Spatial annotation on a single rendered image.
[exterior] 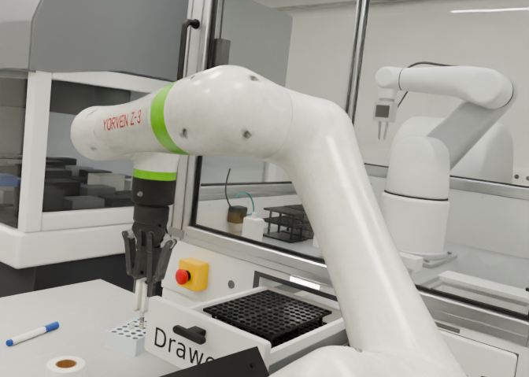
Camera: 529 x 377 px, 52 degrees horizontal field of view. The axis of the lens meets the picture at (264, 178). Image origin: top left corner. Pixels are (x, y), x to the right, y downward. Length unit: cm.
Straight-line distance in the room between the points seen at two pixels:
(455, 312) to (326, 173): 48
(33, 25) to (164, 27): 47
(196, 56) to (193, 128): 78
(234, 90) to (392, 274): 30
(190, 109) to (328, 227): 24
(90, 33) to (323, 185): 114
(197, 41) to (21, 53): 50
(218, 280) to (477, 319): 65
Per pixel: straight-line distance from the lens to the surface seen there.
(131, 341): 125
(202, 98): 70
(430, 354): 67
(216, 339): 100
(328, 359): 53
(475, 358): 112
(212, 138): 71
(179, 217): 151
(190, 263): 143
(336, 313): 126
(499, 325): 111
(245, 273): 137
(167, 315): 108
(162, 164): 114
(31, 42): 165
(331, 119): 80
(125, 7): 183
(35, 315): 148
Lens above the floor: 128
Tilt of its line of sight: 5 degrees down
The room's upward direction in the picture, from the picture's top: 6 degrees clockwise
